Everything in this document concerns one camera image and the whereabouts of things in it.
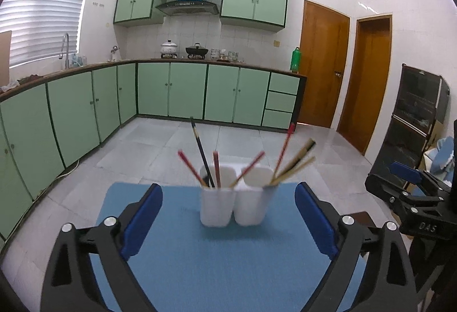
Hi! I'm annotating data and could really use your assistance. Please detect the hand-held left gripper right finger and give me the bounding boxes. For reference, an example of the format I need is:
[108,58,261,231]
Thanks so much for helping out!
[294,181,418,312]

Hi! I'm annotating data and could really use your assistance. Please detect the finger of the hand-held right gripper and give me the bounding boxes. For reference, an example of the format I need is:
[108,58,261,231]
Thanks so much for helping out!
[366,173,443,216]
[391,161,452,195]

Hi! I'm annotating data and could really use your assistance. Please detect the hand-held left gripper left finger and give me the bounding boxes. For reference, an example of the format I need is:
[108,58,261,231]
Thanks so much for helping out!
[40,183,164,312]

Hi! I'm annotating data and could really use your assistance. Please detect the red patterned wooden chopstick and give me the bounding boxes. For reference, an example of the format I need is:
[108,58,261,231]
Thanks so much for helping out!
[213,151,221,188]
[228,151,266,188]
[273,123,296,180]
[177,150,208,187]

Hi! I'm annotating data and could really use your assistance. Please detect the white two-compartment utensil holder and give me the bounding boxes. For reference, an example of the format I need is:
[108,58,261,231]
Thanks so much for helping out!
[199,165,280,227]

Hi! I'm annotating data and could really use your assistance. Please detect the black chopstick silver band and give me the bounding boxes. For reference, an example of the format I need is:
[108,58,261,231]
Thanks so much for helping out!
[189,116,216,188]
[271,139,317,186]

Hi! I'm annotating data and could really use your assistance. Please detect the blue cloth bundle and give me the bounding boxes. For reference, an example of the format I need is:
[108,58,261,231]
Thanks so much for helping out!
[425,137,457,173]

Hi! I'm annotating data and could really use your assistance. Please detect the cardboard box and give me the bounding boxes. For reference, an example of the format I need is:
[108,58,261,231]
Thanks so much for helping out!
[423,119,443,155]

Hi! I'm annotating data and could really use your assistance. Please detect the black glass display cabinet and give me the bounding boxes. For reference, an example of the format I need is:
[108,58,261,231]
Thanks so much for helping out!
[369,64,450,187]

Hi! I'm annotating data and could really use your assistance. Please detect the blue tablecloth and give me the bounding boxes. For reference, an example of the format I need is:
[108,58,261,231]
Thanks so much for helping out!
[87,181,372,312]

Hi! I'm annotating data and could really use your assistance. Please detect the plain wooden door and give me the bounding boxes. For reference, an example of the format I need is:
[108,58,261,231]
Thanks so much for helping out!
[337,14,393,155]

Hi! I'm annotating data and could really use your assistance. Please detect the green base kitchen cabinets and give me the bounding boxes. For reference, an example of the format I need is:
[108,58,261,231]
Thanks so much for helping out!
[0,62,308,245]

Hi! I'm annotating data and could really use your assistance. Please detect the green plastic bottle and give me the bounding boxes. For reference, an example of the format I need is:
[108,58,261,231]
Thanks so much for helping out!
[291,47,302,73]

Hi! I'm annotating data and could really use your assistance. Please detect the white cooking pot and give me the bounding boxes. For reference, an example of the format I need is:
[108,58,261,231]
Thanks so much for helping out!
[161,40,178,57]

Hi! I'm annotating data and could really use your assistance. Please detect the black wok with lid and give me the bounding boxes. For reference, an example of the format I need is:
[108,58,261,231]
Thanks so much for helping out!
[185,43,208,59]

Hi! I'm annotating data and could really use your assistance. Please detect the row of glass jars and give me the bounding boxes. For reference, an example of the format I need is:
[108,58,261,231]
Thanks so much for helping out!
[211,48,243,62]

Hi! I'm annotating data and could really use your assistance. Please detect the metal kitchen faucet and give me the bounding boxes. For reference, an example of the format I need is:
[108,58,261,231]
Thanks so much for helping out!
[59,33,70,70]

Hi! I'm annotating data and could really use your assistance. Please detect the flat cardboard sheet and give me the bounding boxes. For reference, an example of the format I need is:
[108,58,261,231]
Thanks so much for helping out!
[0,31,12,84]

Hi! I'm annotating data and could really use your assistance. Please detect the black range hood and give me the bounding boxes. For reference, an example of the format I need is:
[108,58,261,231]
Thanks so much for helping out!
[155,1,219,17]

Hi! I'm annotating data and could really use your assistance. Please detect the white window blinds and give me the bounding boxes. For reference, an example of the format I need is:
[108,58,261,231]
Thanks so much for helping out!
[0,0,101,66]

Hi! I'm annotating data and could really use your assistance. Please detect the wooden door with handle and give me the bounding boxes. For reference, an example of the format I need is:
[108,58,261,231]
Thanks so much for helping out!
[298,0,350,129]

